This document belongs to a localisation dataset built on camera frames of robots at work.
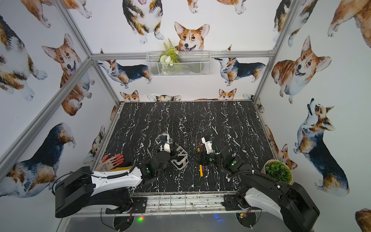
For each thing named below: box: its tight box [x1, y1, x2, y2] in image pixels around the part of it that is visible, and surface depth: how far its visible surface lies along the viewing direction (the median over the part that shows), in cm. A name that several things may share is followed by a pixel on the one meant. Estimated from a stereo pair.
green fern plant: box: [159, 37, 181, 67], surface depth 85 cm
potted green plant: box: [260, 159, 294, 185], surface depth 76 cm
